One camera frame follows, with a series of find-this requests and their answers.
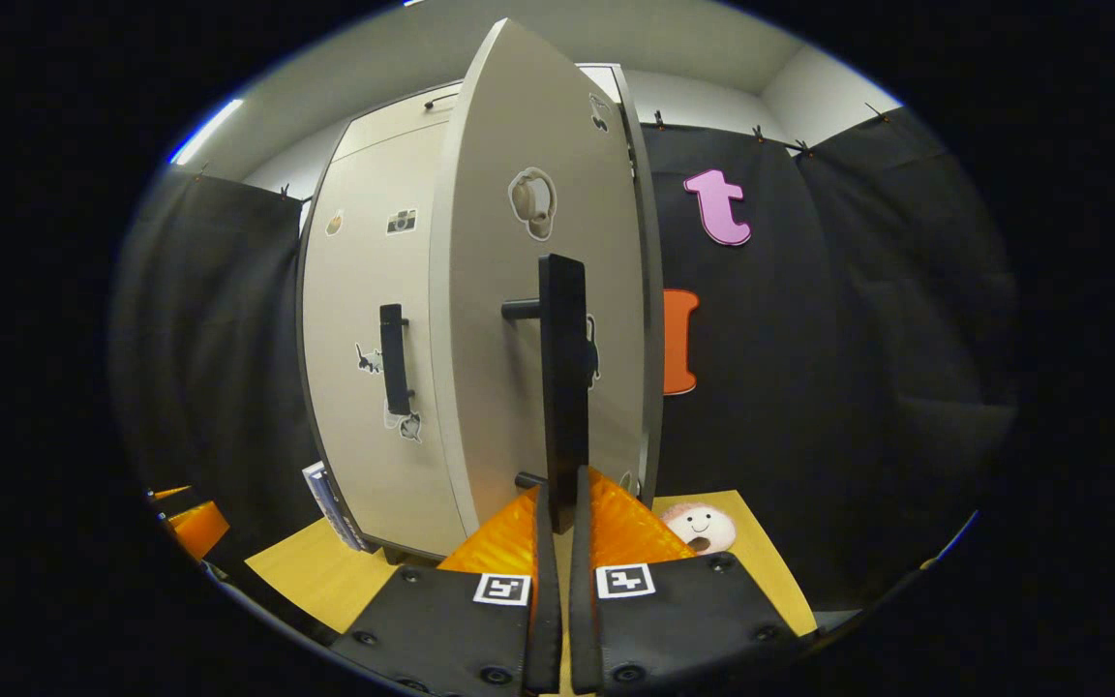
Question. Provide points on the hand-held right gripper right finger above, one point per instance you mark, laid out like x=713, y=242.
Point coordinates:
x=674, y=629

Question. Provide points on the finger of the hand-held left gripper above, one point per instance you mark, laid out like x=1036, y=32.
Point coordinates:
x=199, y=530
x=170, y=493

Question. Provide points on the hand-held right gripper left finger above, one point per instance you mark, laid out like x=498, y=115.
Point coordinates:
x=441, y=629

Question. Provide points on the beige cabinet door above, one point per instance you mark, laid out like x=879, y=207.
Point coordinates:
x=490, y=387
x=354, y=290

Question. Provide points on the beige double-door shoe cabinet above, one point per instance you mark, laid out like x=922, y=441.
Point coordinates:
x=652, y=290

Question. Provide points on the beige cabinet drawer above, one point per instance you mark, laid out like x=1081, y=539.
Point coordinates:
x=393, y=126

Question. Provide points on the pink white smiling plush toy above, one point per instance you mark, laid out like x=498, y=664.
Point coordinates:
x=703, y=525

